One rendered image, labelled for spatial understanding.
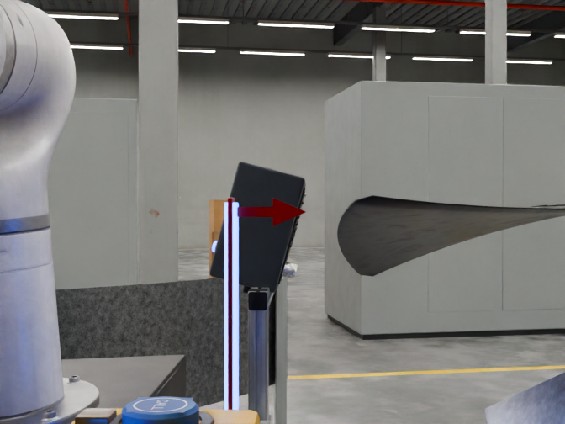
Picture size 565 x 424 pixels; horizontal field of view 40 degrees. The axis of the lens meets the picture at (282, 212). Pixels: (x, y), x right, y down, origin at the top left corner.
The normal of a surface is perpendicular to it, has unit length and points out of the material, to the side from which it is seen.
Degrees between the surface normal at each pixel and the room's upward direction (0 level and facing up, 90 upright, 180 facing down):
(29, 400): 90
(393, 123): 90
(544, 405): 55
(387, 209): 165
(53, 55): 90
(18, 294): 89
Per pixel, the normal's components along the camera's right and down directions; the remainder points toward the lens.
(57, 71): 0.91, 0.11
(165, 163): 0.18, 0.01
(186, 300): 0.68, 0.01
